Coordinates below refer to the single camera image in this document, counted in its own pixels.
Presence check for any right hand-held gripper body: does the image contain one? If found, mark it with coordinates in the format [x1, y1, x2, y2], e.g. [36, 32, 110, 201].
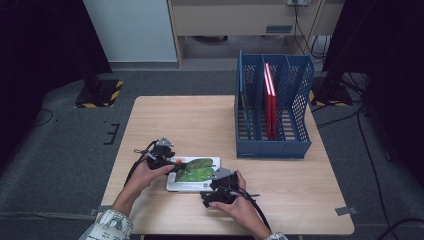
[208, 167, 241, 197]

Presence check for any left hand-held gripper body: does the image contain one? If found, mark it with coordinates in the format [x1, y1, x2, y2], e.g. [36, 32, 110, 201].
[145, 136, 177, 171]

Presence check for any white book green leaf cover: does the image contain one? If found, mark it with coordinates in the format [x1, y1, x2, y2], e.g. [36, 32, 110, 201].
[165, 155, 222, 193]

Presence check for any blue perforated file rack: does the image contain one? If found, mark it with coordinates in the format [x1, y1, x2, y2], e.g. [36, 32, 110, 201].
[234, 49, 316, 160]

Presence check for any person's right hand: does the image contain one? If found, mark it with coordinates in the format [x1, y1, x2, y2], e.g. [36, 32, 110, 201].
[209, 169, 268, 233]

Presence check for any person's left hand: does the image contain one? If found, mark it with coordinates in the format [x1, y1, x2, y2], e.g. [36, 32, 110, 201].
[125, 160, 176, 201]

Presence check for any grey tape piece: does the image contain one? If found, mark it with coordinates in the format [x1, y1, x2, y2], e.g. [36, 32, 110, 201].
[334, 206, 358, 217]
[89, 205, 109, 216]

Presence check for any white panel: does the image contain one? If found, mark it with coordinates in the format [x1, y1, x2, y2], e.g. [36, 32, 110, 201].
[82, 0, 178, 64]

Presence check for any beige cabinet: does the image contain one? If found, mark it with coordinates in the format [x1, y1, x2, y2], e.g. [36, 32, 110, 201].
[166, 0, 346, 69]

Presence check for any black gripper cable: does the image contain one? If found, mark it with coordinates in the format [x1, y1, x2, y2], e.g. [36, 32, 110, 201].
[238, 186, 272, 231]
[123, 139, 158, 188]

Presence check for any thin looped floor cable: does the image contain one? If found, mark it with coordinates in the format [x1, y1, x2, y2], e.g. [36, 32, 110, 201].
[33, 108, 54, 128]

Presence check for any long black floor cable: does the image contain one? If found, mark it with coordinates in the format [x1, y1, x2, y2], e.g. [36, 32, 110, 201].
[354, 106, 393, 240]

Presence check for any bundle of hanging cables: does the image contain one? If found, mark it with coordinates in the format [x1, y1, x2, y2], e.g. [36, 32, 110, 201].
[292, 3, 333, 64]

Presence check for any thick black floor cable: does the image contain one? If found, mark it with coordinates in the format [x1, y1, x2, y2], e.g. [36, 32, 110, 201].
[378, 217, 424, 240]

